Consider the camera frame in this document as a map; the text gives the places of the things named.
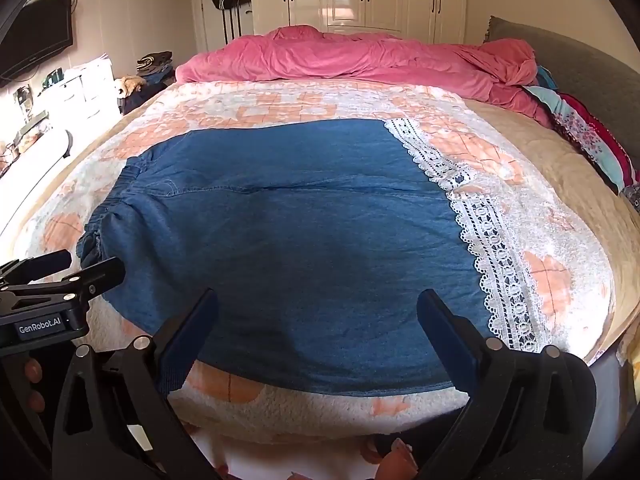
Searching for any white drawer cabinet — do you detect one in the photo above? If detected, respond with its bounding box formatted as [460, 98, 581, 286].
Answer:
[45, 55, 122, 128]

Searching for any black flat television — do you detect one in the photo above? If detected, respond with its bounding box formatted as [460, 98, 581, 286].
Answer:
[0, 0, 75, 82]

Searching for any pile of dark clothes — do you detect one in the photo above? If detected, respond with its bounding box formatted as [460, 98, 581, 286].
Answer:
[136, 51, 176, 84]

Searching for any white door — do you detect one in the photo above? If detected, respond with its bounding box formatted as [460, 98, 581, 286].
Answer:
[190, 0, 257, 55]

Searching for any beige bed sheet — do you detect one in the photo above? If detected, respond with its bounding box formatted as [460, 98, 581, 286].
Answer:
[465, 100, 640, 367]

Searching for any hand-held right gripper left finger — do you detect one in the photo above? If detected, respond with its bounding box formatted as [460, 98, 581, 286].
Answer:
[52, 287, 221, 480]

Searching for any brown stuffed toy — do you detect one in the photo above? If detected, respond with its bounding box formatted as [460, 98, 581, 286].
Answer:
[114, 75, 149, 99]

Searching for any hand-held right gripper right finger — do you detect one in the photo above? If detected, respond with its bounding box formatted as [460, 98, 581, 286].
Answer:
[416, 288, 598, 480]

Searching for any grey padded headboard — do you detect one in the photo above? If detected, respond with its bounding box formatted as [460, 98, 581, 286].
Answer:
[482, 16, 640, 173]

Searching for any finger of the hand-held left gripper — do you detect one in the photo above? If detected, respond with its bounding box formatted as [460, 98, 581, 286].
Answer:
[0, 249, 72, 288]
[10, 257, 126, 312]

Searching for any person's left hand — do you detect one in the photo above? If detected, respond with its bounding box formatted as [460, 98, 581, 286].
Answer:
[22, 357, 48, 416]

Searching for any blue denim pants lace trim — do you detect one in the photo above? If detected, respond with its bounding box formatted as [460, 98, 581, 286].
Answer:
[75, 119, 553, 395]

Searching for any floral printed cloth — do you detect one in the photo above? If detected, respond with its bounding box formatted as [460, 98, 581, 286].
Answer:
[522, 65, 640, 197]

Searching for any pink duvet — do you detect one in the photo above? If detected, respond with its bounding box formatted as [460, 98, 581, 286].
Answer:
[175, 25, 556, 122]

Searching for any peach and white fleece blanket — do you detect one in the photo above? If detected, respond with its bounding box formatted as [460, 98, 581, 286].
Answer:
[12, 79, 616, 442]

